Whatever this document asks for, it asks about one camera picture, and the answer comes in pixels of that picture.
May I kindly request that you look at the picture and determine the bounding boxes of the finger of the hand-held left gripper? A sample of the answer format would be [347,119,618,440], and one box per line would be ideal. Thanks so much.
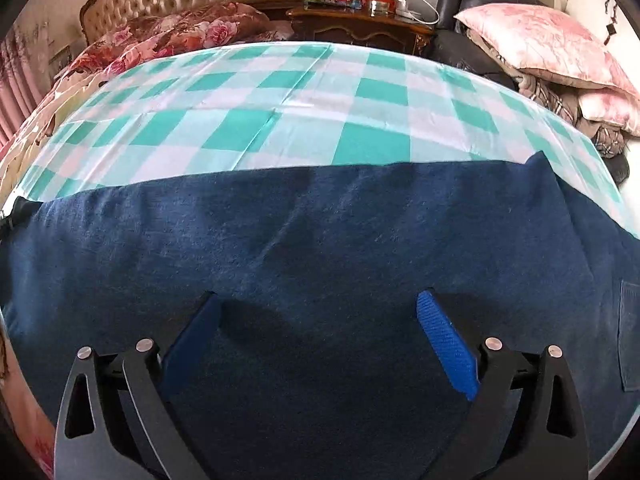
[0,197,37,235]

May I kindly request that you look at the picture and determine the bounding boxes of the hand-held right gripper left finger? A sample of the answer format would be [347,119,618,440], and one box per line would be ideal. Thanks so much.
[54,291,223,480]

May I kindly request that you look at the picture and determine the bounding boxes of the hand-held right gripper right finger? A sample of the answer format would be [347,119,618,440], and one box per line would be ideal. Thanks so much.
[416,289,591,480]

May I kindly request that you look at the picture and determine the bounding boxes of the blue denim pants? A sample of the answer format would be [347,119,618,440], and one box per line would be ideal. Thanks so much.
[0,151,640,480]

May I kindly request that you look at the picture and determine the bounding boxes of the pink curtain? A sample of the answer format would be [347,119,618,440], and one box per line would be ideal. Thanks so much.
[0,35,51,151]

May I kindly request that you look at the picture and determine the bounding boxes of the green white checked tablecloth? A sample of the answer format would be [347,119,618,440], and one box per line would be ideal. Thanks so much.
[0,40,640,241]

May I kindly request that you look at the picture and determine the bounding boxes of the floral pink quilt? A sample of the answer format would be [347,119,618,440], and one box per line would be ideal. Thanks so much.
[0,1,293,478]

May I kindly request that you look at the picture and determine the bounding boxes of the brown plaid blanket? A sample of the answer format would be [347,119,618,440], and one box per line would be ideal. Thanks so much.
[515,72,628,158]

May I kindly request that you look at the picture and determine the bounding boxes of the small pink floral pillow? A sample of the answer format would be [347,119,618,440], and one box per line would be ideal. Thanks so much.
[577,85,640,137]

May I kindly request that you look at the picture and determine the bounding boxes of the large pink floral pillow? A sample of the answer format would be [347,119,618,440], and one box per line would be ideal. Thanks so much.
[452,3,626,91]

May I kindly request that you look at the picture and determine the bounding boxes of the dark wooden nightstand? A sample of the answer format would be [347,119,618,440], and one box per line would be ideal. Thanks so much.
[285,2,438,51]

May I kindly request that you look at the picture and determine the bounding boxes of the white cable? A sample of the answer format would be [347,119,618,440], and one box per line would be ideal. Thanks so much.
[402,0,441,26]

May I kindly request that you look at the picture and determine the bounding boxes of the black hanging wall ornament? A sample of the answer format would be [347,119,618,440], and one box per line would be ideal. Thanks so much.
[602,2,621,46]

